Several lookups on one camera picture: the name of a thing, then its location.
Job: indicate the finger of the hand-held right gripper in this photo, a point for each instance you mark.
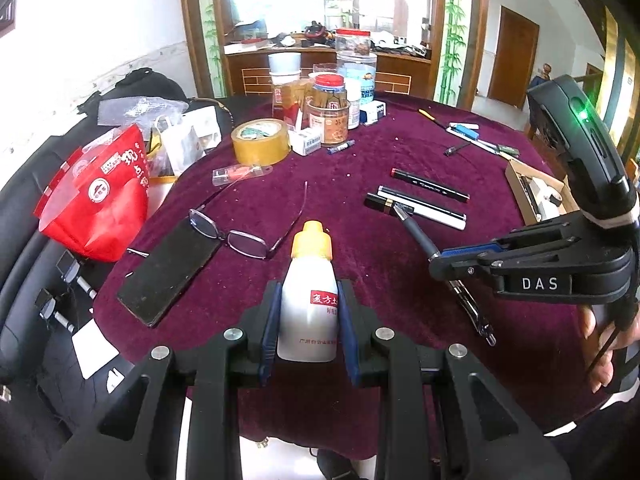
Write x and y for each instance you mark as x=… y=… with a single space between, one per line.
x=475 y=250
x=450 y=266

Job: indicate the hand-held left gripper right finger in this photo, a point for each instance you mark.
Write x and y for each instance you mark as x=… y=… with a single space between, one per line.
x=351 y=355

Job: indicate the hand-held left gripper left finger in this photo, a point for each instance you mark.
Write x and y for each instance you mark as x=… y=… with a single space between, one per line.
x=267 y=345

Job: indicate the black pen with chrome clip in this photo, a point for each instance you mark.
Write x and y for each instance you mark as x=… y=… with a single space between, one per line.
x=417 y=232

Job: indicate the white bottle yellow cap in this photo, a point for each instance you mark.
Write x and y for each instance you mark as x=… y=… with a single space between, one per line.
x=310 y=305

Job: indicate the black and white slim box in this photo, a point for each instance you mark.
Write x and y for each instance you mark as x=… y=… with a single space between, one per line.
x=417 y=206

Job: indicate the red capped black marker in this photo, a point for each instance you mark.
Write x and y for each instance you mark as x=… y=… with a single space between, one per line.
x=430 y=187

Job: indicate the cardboard box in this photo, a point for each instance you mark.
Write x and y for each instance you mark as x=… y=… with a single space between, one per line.
x=512 y=180

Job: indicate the person's right hand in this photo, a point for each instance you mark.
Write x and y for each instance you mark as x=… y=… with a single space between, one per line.
x=602 y=372

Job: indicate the black slim rod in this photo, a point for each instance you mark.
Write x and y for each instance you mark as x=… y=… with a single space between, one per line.
x=457 y=149

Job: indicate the long white stick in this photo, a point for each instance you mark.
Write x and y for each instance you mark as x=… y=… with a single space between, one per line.
x=480 y=142

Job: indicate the eyeglasses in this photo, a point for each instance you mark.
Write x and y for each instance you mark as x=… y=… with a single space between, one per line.
x=240 y=240

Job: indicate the blue white plastic case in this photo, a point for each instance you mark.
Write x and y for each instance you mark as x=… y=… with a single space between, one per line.
x=462 y=129

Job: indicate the dark flat phone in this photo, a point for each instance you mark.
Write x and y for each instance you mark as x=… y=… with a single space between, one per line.
x=167 y=270

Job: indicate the small white tag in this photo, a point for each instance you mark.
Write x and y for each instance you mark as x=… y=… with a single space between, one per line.
x=114 y=379

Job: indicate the small blue white box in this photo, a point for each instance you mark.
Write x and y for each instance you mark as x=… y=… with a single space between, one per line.
x=374 y=111

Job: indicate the white card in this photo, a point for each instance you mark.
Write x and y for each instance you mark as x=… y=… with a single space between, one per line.
x=95 y=355

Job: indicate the red lighter in clear pack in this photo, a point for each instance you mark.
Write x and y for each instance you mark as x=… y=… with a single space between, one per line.
x=237 y=174

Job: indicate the person's torso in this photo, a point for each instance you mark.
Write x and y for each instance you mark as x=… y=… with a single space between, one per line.
x=600 y=450

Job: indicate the white plastic jar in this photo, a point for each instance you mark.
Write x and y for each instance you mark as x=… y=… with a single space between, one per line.
x=352 y=105

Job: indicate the small white carton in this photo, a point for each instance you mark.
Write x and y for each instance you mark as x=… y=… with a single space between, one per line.
x=306 y=141

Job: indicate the wooden door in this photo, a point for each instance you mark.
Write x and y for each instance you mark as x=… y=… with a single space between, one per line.
x=515 y=57

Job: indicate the wooden counter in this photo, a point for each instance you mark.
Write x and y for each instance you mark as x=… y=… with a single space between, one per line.
x=400 y=67

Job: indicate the yellow packing tape roll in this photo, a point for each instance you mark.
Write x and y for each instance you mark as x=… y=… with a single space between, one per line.
x=261 y=147

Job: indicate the red lidded orange jar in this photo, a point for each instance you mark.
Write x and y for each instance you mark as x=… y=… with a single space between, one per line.
x=327 y=110

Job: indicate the blue labelled clear container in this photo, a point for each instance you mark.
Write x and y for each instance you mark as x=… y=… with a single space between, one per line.
x=362 y=85

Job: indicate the white paper bag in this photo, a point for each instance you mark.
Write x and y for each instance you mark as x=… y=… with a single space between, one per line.
x=177 y=142

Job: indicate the red paper bag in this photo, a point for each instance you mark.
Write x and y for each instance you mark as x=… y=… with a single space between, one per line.
x=100 y=195

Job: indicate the bamboo painted pillar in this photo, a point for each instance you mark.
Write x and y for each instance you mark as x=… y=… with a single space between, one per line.
x=207 y=25
x=452 y=25

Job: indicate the white square box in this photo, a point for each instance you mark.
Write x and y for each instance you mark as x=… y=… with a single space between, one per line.
x=205 y=125

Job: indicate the clear jar red lid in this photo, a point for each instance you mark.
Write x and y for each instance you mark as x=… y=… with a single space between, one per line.
x=352 y=42

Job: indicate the tall clear jar white lid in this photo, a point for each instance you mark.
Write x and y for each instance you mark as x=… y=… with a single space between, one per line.
x=285 y=85

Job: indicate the bubble wrap bag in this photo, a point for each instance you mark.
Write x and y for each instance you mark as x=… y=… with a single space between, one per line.
x=135 y=110

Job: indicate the black bag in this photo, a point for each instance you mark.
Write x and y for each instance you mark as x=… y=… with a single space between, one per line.
x=145 y=85

